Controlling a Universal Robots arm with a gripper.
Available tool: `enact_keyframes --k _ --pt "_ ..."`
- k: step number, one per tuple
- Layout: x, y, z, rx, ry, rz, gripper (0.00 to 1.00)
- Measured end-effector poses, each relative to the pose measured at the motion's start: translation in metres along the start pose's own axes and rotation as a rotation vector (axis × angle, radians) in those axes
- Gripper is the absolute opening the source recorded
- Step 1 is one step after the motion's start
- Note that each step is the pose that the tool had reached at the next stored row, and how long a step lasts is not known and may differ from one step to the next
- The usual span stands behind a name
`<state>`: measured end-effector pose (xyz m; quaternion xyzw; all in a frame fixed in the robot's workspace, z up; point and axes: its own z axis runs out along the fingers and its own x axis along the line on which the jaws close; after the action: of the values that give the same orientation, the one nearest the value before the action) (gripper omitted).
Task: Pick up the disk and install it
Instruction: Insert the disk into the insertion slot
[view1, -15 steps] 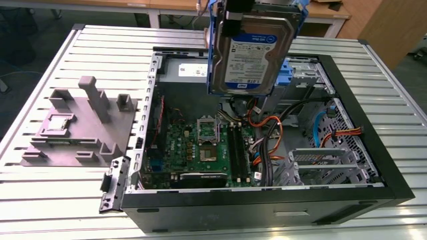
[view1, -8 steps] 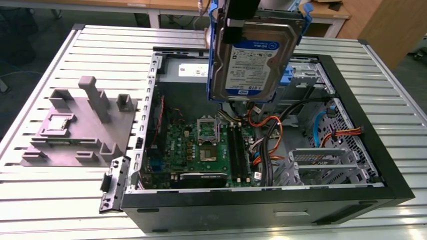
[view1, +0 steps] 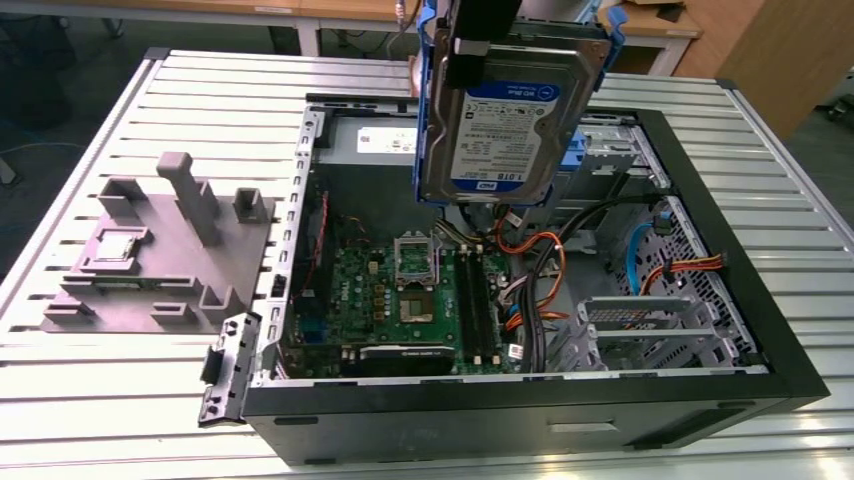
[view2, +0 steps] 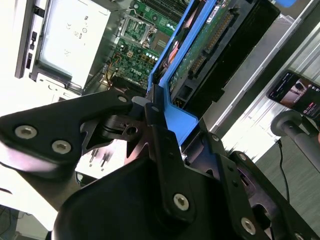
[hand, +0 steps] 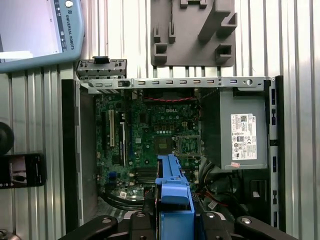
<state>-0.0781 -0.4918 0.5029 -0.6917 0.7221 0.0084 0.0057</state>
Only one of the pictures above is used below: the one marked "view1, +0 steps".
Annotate orange wire loop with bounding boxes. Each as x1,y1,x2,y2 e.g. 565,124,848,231
497,199,570,312

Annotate red black fan wire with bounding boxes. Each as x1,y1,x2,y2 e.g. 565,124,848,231
302,191,334,297

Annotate yellow black wire bundle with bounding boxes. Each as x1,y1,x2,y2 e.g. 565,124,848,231
433,214,500,247

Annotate metal socket cover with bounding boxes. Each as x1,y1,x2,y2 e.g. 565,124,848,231
393,232,442,294

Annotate wooden desk white frame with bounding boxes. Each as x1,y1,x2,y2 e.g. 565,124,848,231
113,0,706,64

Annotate thick black cable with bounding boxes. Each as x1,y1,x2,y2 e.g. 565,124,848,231
524,193,669,374

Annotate blue data wire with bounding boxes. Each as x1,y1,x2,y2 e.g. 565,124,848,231
625,207,674,297

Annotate grey metal drive cage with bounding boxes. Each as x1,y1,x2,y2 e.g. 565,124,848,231
518,117,672,229

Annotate blue plastic drive latch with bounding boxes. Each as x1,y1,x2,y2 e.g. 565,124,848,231
556,124,589,171

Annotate grey card retention latch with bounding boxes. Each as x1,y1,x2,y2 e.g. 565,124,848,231
198,310,263,429

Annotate CPU socket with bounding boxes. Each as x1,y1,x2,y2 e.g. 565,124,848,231
398,292,450,326

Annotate black open PC case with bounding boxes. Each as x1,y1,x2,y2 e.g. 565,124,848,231
239,92,833,466

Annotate grey parts rack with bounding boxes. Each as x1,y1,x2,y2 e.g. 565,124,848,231
41,151,290,335

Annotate green RAM stick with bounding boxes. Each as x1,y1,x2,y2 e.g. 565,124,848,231
91,278,167,292

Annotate green motherboard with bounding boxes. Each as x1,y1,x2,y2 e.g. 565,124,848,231
286,234,529,381

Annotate black RAM slot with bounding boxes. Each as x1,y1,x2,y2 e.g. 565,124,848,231
456,243,486,367
474,243,506,365

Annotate silver CPU chip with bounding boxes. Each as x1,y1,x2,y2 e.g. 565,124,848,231
93,233,147,262

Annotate grey power supply unit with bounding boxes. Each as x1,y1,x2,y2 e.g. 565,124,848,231
311,117,446,236

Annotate black graphics card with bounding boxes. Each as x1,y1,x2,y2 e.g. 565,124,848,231
340,342,460,379

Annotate hard disk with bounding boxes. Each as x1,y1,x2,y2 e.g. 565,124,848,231
410,0,628,210

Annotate thin multicolour wires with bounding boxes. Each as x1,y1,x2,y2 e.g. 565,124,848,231
336,213,374,247

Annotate metal locking lever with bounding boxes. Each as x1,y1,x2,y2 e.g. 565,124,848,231
430,232,445,294

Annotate grey metal disk bay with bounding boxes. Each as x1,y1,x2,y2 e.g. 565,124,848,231
546,294,756,374

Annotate orange power wire black plug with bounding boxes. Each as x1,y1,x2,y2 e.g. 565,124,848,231
644,252,730,287

